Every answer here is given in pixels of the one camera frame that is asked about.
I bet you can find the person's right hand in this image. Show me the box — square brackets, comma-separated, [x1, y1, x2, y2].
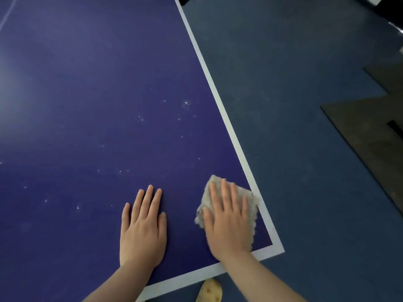
[202, 179, 254, 261]

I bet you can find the person's left hand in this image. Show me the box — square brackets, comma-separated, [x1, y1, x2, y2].
[119, 185, 167, 271]

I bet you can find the grey cleaning cloth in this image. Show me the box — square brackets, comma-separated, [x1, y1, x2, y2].
[194, 174, 260, 252]

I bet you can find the person's right forearm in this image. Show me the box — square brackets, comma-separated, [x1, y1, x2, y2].
[222, 251, 308, 302]

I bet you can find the person's left forearm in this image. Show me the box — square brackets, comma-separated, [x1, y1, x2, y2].
[82, 264, 155, 302]

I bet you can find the blue table tennis table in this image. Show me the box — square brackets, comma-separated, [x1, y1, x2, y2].
[0, 0, 285, 302]

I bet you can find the cream right slipper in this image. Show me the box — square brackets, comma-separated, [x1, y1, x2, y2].
[196, 278, 223, 302]

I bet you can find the black rubber floor mat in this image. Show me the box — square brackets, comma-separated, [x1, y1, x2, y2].
[320, 61, 403, 217]

